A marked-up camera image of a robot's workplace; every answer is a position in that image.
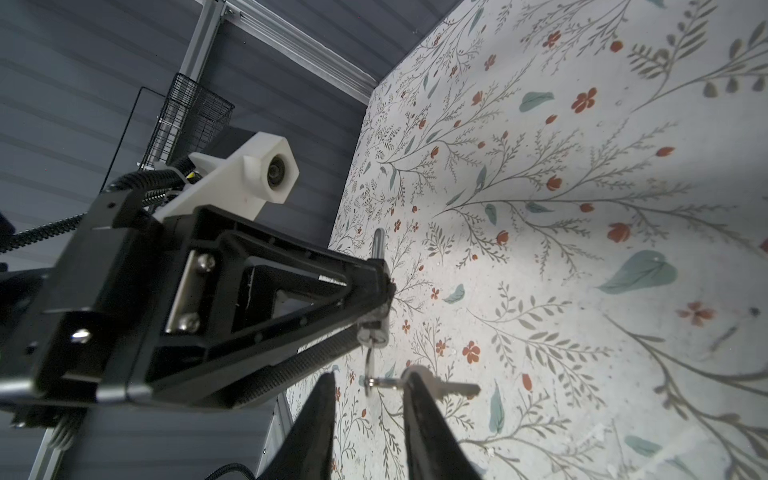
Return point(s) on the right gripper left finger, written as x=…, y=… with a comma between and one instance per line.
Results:
x=307, y=451

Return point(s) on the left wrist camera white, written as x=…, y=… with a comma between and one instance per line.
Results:
x=262, y=170

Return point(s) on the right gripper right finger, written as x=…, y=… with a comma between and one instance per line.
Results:
x=432, y=450

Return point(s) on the floral table mat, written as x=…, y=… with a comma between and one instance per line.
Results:
x=574, y=196

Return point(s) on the black wire basket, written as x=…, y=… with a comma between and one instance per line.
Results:
x=191, y=117

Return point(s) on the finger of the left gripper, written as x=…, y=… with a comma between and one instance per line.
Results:
x=282, y=366
x=253, y=263

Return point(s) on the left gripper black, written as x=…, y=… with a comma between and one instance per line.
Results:
x=136, y=310

